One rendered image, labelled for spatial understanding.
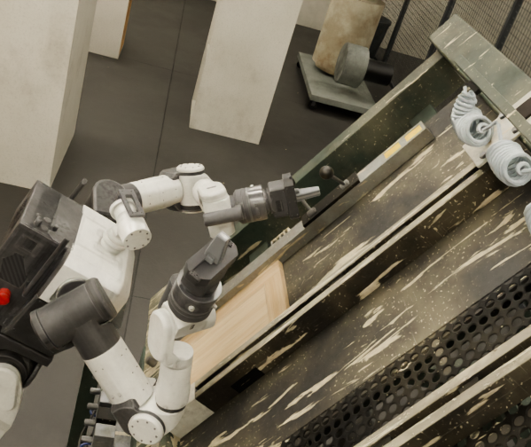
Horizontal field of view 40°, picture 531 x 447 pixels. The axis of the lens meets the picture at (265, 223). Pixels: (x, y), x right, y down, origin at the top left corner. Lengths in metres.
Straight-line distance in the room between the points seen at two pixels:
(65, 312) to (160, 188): 0.58
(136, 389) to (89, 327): 0.17
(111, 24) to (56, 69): 2.72
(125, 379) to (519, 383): 0.78
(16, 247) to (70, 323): 0.23
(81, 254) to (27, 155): 2.87
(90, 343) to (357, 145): 1.04
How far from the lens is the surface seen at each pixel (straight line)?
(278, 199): 1.78
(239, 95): 5.79
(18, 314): 1.73
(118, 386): 1.57
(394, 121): 2.17
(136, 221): 1.64
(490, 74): 1.80
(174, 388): 1.53
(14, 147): 4.48
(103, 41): 6.96
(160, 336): 1.43
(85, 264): 1.62
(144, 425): 1.58
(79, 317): 1.51
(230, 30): 5.63
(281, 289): 1.93
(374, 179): 1.96
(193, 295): 1.35
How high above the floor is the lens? 2.28
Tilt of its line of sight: 28 degrees down
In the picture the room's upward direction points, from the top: 18 degrees clockwise
